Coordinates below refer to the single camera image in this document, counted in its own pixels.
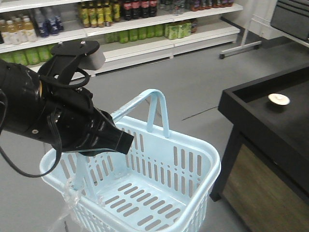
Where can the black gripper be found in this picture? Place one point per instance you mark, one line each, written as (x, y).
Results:
(65, 119)

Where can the light blue plastic basket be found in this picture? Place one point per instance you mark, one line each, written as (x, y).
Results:
(160, 185)

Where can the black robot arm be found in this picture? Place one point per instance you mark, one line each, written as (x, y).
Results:
(15, 76)

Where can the white supermarket shelf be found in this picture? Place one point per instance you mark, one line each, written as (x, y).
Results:
(211, 31)

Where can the black wooden display stand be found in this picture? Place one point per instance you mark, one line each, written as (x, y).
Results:
(265, 167)

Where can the small white bowl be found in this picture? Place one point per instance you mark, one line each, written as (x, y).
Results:
(279, 99)

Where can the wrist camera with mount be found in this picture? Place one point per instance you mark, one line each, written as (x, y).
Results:
(68, 58)

